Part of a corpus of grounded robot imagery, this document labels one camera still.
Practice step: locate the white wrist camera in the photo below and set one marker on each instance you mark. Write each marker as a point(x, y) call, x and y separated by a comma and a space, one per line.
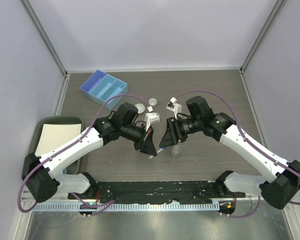
point(151, 117)
point(173, 108)

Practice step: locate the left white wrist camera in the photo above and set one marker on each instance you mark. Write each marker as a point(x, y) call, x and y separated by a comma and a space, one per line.
point(151, 117)

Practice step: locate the white ceramic crucible cup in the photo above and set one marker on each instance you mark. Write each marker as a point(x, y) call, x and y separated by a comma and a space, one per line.
point(152, 102)

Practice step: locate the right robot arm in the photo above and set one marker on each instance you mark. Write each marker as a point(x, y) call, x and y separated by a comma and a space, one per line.
point(279, 179)

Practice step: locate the blue compartment organizer tray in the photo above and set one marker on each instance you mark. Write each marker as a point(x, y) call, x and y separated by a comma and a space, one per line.
point(100, 87)

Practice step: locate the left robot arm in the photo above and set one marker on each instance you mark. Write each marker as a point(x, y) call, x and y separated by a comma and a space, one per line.
point(43, 175)

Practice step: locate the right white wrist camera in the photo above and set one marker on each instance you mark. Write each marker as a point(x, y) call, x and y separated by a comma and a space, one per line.
point(173, 108)

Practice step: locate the dark green tray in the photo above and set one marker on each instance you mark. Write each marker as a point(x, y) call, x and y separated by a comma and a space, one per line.
point(55, 120)

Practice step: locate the white slotted cable duct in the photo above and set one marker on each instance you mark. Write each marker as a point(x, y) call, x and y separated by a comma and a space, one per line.
point(166, 207)

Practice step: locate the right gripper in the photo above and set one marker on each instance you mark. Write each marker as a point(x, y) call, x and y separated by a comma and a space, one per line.
point(173, 134)

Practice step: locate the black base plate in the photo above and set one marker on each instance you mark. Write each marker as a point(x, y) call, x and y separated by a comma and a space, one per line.
point(159, 192)

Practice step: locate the white paper sheet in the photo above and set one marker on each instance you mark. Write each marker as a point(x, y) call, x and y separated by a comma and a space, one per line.
point(54, 136)

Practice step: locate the blue capped test tube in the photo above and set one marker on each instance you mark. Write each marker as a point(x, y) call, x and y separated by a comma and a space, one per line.
point(157, 153)

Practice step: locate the small glass beaker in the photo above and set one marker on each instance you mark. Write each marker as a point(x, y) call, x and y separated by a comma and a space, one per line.
point(182, 144)

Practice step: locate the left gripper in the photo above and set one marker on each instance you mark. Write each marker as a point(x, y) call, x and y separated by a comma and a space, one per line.
point(148, 146)

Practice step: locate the white evaporating dish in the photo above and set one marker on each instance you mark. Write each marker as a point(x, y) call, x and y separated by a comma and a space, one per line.
point(140, 108)

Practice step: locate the aluminium rail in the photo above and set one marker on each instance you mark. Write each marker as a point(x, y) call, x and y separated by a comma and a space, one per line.
point(27, 197)

